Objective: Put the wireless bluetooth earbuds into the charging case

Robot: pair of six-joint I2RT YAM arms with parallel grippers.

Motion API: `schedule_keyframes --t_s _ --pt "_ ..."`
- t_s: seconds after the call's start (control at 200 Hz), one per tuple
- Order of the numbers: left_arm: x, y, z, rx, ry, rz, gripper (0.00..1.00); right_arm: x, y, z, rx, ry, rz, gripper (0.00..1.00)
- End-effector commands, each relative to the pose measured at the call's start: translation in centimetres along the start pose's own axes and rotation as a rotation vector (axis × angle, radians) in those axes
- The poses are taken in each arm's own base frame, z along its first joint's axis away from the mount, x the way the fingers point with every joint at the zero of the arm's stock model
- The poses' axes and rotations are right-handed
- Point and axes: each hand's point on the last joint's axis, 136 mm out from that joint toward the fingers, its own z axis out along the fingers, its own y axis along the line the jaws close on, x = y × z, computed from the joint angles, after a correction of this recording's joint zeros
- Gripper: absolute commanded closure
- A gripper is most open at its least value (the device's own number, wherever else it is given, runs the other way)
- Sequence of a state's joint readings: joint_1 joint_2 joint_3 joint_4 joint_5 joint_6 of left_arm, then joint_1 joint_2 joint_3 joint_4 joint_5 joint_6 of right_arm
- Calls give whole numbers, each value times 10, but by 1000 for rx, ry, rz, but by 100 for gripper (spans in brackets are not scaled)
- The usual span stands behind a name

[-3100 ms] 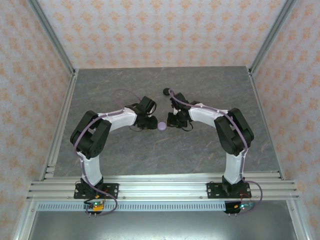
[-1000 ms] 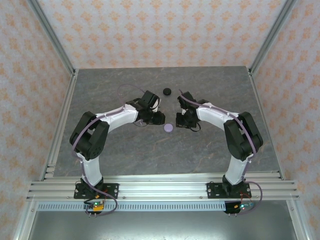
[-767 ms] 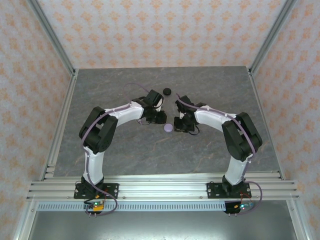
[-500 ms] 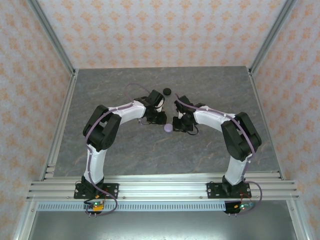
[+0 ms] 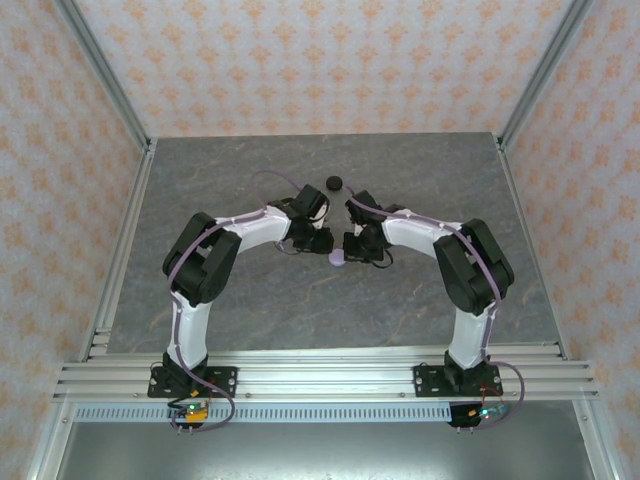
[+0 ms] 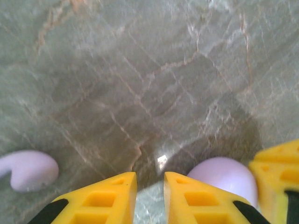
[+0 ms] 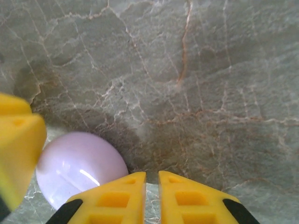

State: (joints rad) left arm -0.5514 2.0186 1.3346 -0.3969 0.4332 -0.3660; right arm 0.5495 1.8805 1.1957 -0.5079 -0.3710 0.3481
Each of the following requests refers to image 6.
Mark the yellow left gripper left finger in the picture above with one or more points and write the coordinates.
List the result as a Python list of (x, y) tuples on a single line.
[(100, 205)]

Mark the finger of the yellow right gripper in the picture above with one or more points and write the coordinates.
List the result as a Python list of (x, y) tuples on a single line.
[(275, 182)]

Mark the lavender earbud charging case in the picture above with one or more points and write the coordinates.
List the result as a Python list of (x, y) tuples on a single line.
[(224, 172)]

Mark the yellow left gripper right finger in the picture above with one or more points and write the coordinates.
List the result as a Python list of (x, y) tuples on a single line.
[(198, 205)]

